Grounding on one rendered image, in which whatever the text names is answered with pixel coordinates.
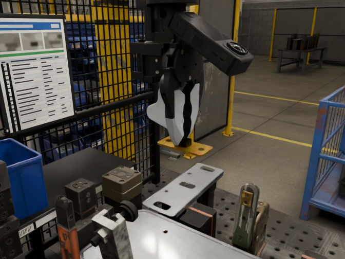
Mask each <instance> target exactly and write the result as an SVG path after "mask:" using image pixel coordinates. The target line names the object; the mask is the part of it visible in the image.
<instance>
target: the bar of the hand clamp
mask: <svg viewBox="0 0 345 259"><path fill-rule="evenodd" d="M118 210H119V213H115V214H114V215H113V216H112V217H111V219H112V220H111V219H110V216H109V212H108V210H105V209H104V210H102V211H101V212H100V213H99V214H97V215H96V216H95V217H93V218H92V220H91V221H92V225H93V228H94V237H93V238H92V239H91V240H90V243H91V244H92V245H93V246H94V247H96V246H99V249H100V252H101V256H102V259H134V258H133V253H132V249H131V244H130V239H129V235H128V230H127V225H126V221H129V222H134V221H135V220H136V219H137V218H138V216H139V215H138V209H137V207H136V206H135V205H134V204H133V203H132V202H130V201H126V200H124V201H122V202H121V203H120V204H119V205H118Z"/></svg>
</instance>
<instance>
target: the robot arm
mask: <svg viewBox="0 0 345 259"><path fill-rule="evenodd" d="M198 4H199V0H136V9H144V26H145V39H138V41H137V42H135V43H130V60H131V79H136V80H142V82H143V83H150V84H154V83H157V82H160V88H159V90H158V100H157V102H156V103H154V104H152V105H150V106H148V108H147V115H148V117H149V119H150V120H152V121H154V122H156V123H158V124H160V125H161V126H163V127H165V128H167V130H168V133H169V136H170V138H171V140H172V142H173V144H174V145H176V146H177V145H179V143H180V141H181V140H182V138H183V137H186V138H189V136H190V134H191V132H192V130H193V127H194V124H195V121H196V118H197V115H198V110H199V107H200V104H201V99H202V94H203V87H204V71H203V65H204V62H203V57H205V58H206V59H207V60H208V61H210V62H211V63H212V64H213V65H215V66H216V67H217V68H218V69H219V70H220V71H222V72H223V73H225V74H226V75H227V76H229V77H231V76H235V75H238V74H241V73H244V72H246V70H247V68H248V67H249V65H250V64H251V62H252V60H253V59H254V56H253V55H252V54H251V53H249V52H248V50H247V49H245V48H244V47H243V46H242V45H240V44H238V43H237V42H234V41H233V40H231V39H230V38H229V37H227V36H226V35H225V34H223V33H222V32H221V31H219V30H218V29H216V28H215V27H214V26H212V25H211V24H210V23H208V22H207V21H205V20H204V19H203V18H201V17H200V16H198V15H197V14H195V13H194V12H186V6H194V5H198ZM133 53H136V54H137V71H135V68H134V57H133Z"/></svg>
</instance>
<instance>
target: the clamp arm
mask: <svg viewBox="0 0 345 259"><path fill-rule="evenodd" d="M259 195H260V189H259V188H258V186H257V185H255V184H254V183H251V182H248V183H246V184H244V185H243V186H242V187H241V189H240V194H239V200H238V206H237V212H236V218H235V224H234V230H233V237H232V244H235V245H237V246H239V247H242V248H244V249H248V248H249V246H250V245H251V242H252V240H253V229H254V222H255V218H256V212H257V206H258V200H259Z"/></svg>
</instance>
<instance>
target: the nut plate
mask: <svg viewBox="0 0 345 259"><path fill-rule="evenodd" d="M168 141H170V142H168ZM157 145H160V146H164V147H167V148H170V149H173V150H177V151H181V152H184V153H188V154H191V155H195V156H198V157H203V156H204V155H206V154H207V153H209V152H210V151H212V150H213V147H212V146H208V145H205V144H200V143H196V142H193V141H191V139H190V138H186V137H183V138H182V140H181V141H180V143H179V145H177V146H176V145H174V144H173V142H172V140H171V138H170V136H168V137H166V138H164V139H162V140H160V141H158V142H157ZM200 150H203V151H200Z"/></svg>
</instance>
